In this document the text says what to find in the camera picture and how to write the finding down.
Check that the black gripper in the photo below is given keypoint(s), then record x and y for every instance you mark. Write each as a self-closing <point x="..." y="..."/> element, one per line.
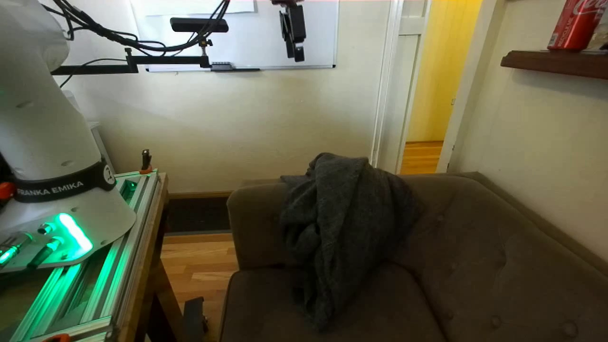
<point x="291" y="22"/>

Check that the dark grey knitted blanket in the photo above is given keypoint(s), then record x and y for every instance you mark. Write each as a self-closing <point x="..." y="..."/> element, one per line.
<point x="342" y="216"/>

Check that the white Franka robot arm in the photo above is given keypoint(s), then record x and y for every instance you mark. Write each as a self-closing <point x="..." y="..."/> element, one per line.
<point x="44" y="126"/>

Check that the brown upholstered chair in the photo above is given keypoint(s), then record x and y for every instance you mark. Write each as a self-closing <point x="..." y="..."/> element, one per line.
<point x="481" y="267"/>

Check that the red can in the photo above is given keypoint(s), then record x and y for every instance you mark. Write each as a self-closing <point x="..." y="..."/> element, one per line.
<point x="576" y="26"/>

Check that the red button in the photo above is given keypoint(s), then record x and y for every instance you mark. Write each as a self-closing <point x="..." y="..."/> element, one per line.
<point x="4" y="193"/>

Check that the white door frame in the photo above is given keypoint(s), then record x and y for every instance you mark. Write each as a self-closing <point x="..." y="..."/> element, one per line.
<point x="391" y="83"/>

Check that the black stereo camera bar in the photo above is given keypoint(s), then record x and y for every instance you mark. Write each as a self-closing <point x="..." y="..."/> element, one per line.
<point x="197" y="26"/>

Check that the black camera mounting bar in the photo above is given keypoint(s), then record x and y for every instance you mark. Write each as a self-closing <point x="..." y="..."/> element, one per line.
<point x="125" y="64"/>

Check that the dark wall baseboard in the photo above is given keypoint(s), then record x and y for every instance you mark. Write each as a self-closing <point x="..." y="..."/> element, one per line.
<point x="197" y="212"/>

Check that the dark wooden wall shelf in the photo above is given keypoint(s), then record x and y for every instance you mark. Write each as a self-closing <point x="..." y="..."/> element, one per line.
<point x="557" y="64"/>

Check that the black table foot bracket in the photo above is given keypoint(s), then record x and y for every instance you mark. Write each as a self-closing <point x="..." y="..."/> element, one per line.
<point x="194" y="320"/>

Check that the aluminium frame robot table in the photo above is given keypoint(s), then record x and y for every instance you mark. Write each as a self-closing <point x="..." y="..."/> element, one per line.
<point x="114" y="278"/>

